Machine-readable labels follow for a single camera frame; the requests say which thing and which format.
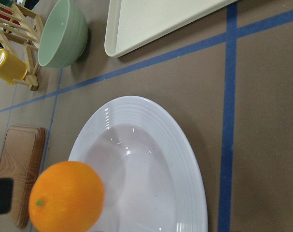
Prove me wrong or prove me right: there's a white round plate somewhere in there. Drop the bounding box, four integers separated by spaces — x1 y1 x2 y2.
69 96 208 232

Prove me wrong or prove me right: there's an orange fruit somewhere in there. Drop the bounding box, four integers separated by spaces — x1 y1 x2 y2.
28 161 105 232

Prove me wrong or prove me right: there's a yellow mug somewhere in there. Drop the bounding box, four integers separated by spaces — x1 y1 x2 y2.
0 49 28 85

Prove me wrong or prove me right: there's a wooden peg drying rack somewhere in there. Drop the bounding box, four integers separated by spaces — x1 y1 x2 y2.
0 2 44 91

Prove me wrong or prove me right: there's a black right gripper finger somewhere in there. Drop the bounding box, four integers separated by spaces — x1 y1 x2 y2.
0 178 14 215

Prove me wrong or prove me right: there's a cream bear tray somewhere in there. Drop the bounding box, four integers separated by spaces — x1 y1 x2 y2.
104 0 232 58

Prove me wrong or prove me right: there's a brown wooden cutting board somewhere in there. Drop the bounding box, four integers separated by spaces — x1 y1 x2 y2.
0 126 45 229

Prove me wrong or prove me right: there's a green ceramic bowl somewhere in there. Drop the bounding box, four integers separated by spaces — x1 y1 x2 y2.
38 0 88 68

